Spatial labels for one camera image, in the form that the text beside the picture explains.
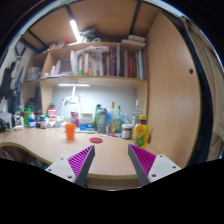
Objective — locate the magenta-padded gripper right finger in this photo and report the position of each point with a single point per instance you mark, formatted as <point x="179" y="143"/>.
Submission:
<point x="163" y="166"/>

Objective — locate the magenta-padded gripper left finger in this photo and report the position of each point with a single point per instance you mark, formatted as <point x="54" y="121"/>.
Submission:
<point x="60" y="166"/>

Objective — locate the yellow-labelled drink bottle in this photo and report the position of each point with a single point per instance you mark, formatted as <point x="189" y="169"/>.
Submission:
<point x="141" y="133"/>

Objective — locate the orange plastic cup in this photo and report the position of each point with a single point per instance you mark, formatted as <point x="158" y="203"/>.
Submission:
<point x="70" y="132"/>

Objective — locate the flat round red coaster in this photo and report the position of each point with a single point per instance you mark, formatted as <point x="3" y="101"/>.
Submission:
<point x="96" y="140"/>

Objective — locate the pink pouch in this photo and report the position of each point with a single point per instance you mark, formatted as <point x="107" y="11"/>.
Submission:
<point x="75" y="119"/>

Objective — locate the brown jar with white lid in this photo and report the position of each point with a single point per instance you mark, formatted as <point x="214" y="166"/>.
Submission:
<point x="127" y="132"/>

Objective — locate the blue and white box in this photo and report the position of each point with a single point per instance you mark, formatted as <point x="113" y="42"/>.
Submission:
<point x="86" y="122"/>

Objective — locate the white bottle with blue label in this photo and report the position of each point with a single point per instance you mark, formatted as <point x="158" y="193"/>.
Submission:
<point x="32" y="121"/>

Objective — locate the white jar with red label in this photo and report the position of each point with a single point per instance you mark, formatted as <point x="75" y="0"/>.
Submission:
<point x="51" y="114"/>

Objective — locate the tall clear bottle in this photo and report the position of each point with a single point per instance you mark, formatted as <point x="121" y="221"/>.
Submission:
<point x="136" y="115"/>

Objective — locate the green canister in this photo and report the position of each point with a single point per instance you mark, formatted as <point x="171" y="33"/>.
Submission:
<point x="27" y="116"/>

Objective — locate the grey shaker bottle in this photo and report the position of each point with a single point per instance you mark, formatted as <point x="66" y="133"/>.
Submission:
<point x="101" y="121"/>

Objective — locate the green plastic bottle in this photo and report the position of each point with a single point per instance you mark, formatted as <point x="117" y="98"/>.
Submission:
<point x="96" y="116"/>

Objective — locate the green glass bottle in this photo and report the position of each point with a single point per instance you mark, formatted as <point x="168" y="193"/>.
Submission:
<point x="118" y="121"/>

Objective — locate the white power strip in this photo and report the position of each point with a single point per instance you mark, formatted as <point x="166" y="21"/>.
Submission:
<point x="70" y="99"/>

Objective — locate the clear glass bottle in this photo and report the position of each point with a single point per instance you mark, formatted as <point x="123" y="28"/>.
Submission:
<point x="111" y="121"/>

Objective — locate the white desk lamp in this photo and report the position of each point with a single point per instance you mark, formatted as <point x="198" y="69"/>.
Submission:
<point x="73" y="85"/>

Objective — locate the hanging dark clothes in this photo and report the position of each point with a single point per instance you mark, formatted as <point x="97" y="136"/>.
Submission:
<point x="8" y="80"/>

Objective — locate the wooden shelf unit with books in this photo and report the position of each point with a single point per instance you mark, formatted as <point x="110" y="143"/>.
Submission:
<point x="100" y="63"/>

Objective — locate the ceiling light tube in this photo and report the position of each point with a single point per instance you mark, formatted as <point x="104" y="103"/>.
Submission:
<point x="75" y="30"/>

